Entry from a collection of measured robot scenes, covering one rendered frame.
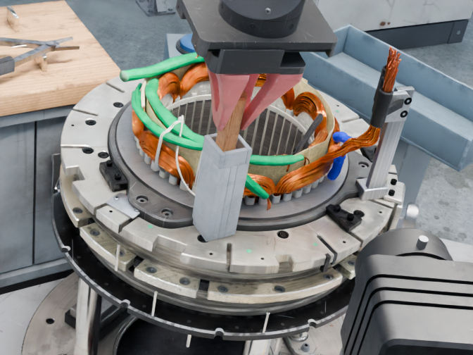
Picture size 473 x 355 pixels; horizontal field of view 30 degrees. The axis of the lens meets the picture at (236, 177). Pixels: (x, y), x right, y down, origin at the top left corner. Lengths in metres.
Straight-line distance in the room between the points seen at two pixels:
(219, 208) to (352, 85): 0.40
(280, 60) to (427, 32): 3.00
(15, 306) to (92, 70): 0.31
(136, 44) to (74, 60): 2.24
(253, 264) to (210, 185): 0.07
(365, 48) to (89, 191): 0.52
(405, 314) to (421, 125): 0.78
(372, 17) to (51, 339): 2.50
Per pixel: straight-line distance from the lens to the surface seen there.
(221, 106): 0.65
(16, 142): 0.99
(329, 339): 1.09
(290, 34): 0.61
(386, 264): 0.28
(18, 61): 0.95
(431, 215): 2.70
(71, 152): 0.81
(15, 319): 1.09
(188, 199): 0.76
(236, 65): 0.60
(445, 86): 1.13
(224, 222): 0.72
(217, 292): 0.74
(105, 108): 0.87
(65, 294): 1.09
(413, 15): 3.49
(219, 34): 0.59
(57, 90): 0.95
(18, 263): 1.10
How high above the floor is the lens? 1.57
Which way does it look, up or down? 37 degrees down
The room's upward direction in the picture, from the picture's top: 11 degrees clockwise
